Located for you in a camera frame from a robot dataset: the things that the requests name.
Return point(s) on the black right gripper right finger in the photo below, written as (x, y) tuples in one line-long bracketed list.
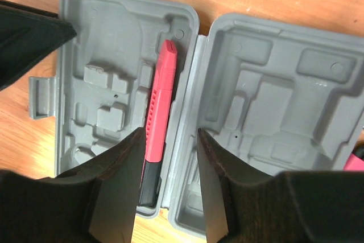
[(243, 204)]

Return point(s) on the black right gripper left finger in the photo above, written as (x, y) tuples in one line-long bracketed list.
[(93, 202)]

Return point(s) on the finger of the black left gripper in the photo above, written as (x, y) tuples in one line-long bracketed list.
[(28, 35)]

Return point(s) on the pink black utility knife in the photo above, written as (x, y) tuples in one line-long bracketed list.
[(157, 121)]

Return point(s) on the grey plastic tool case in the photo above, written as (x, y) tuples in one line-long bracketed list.
[(278, 96)]

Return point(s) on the pink hex key set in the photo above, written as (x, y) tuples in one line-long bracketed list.
[(355, 161)]

